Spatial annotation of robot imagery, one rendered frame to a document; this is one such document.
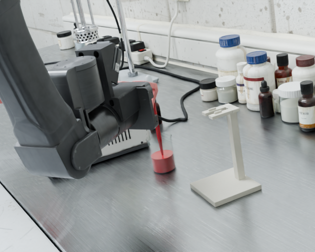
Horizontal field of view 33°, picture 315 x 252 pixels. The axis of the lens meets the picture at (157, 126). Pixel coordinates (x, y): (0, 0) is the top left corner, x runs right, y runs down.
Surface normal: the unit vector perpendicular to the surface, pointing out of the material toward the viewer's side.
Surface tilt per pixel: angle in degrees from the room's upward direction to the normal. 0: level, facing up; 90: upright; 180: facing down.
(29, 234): 0
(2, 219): 0
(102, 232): 0
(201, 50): 90
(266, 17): 90
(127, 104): 90
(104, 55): 90
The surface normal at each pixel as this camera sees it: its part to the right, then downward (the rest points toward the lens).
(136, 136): 0.38, 0.26
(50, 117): 0.77, -0.10
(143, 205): -0.18, -0.92
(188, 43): -0.84, 0.32
